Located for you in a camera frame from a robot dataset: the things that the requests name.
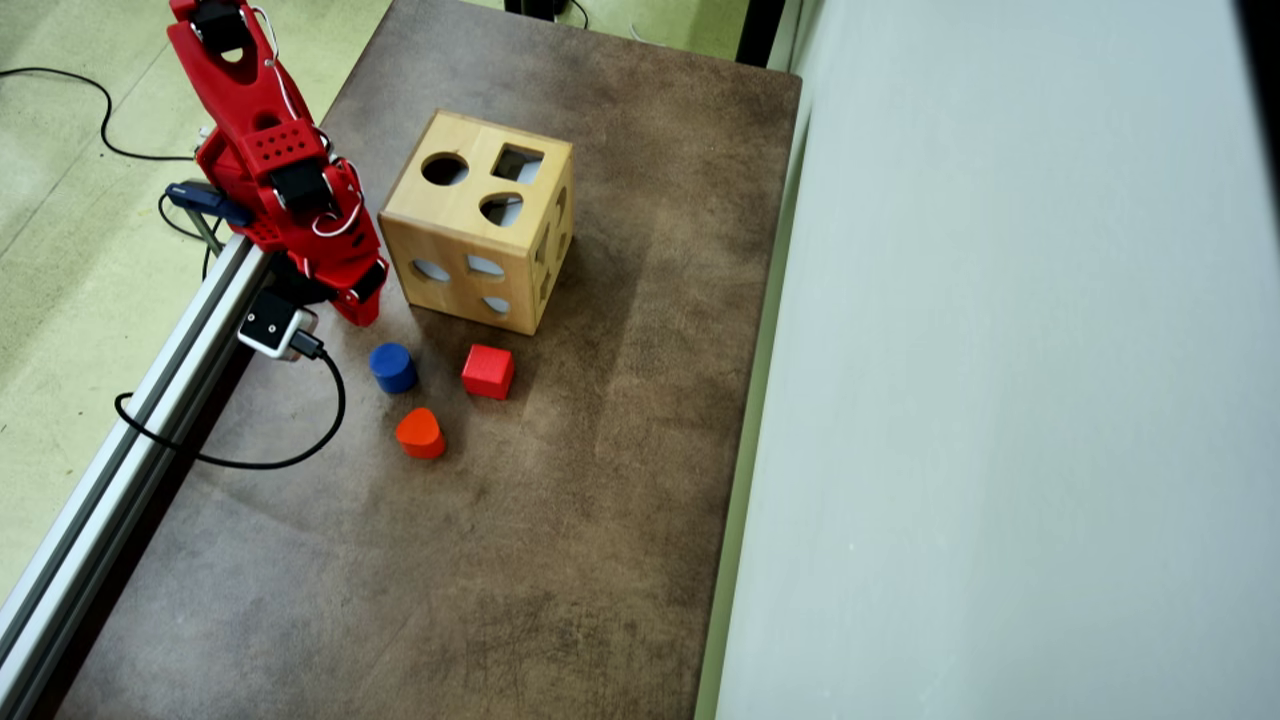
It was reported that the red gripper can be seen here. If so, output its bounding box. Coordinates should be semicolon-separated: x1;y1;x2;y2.
290;195;389;327

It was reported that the blue wooden cylinder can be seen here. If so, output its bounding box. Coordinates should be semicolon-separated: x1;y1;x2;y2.
369;343;419;395

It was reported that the red robot base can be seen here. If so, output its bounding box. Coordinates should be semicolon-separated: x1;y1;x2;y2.
195;130;291;251

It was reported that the wooden shape sorter box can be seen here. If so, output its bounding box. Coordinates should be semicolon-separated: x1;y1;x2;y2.
378;110;576;336

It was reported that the orange rounded triangle block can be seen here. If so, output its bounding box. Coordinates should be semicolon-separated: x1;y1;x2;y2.
395;407;447;460

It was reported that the red wooden cube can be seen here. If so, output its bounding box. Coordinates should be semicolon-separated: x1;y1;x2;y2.
461;344;516;401

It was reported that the blue clamp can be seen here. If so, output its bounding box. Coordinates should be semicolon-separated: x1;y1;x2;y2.
165;182;253;256

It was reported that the black camera cable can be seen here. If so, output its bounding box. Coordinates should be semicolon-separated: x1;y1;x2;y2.
115;333;347;471

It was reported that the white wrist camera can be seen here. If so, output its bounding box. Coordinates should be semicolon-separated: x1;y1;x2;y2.
237;290;319;361

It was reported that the short black looped cable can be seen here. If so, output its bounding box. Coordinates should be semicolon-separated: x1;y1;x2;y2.
158;193;221;283

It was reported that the aluminium profile rail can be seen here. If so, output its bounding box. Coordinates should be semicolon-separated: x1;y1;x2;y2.
0;235;276;720

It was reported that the long black floor cable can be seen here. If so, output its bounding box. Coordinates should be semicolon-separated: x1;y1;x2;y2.
0;67;198;162

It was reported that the black object with cable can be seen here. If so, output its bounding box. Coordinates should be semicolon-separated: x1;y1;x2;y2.
503;0;591;29

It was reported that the black post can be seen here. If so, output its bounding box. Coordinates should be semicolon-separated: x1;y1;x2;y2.
735;0;791;69

